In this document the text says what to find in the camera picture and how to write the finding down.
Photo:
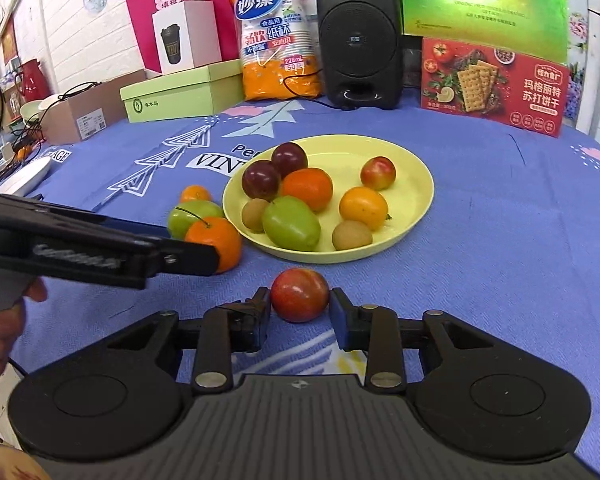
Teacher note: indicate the small orange mandarin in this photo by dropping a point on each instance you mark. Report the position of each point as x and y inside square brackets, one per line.
[195, 194]

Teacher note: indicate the brown cardboard box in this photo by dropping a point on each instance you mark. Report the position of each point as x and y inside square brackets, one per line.
[95, 110]

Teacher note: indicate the small tan fruit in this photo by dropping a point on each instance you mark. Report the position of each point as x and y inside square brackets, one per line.
[351, 235]
[255, 215]

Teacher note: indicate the light green shoe box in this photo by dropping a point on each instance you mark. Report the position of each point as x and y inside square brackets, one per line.
[180, 92]

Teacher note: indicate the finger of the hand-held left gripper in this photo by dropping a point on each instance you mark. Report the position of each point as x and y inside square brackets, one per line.
[190, 258]

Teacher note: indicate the round green apple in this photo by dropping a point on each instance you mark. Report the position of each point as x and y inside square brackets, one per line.
[187, 220]

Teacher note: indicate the orange paper cup pack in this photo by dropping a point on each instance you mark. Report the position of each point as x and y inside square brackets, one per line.
[275, 35]

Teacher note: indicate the black speaker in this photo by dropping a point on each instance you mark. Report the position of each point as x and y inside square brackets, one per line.
[357, 35]

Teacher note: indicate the white cup box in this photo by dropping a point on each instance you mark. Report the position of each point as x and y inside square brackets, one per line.
[185, 35]

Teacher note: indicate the red jug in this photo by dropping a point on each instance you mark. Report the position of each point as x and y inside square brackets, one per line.
[31, 80]

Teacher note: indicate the yellow plate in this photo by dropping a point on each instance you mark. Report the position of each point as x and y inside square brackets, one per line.
[405, 185]

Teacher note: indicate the red cracker box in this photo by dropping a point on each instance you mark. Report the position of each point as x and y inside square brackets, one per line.
[490, 85]

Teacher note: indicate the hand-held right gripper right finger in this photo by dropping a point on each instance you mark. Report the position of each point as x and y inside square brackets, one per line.
[340, 322]

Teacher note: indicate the orange with stem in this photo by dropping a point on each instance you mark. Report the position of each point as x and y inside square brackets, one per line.
[225, 240]

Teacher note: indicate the large green gift box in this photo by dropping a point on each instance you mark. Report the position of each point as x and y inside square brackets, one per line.
[480, 5]

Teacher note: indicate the light green bowl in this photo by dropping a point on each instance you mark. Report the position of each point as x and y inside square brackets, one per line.
[30, 110]

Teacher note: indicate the floral wall poster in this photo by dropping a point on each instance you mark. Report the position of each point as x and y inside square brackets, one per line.
[576, 60]

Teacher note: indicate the dark purple plum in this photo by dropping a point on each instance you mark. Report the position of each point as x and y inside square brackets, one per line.
[261, 179]
[290, 157]

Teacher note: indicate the blue printed tablecloth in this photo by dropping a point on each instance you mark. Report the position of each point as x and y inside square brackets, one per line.
[480, 235]

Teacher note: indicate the oblong green fruit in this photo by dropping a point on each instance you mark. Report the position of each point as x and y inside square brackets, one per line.
[291, 224]

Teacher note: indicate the yellow-orange citrus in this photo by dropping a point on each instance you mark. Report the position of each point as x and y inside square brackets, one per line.
[363, 206]

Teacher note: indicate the small red apple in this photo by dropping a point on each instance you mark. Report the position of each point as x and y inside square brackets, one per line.
[378, 172]

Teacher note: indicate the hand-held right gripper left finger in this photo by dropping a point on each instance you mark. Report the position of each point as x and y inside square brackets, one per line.
[255, 325]

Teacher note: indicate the large orange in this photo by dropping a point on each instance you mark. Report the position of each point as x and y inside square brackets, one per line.
[307, 188]

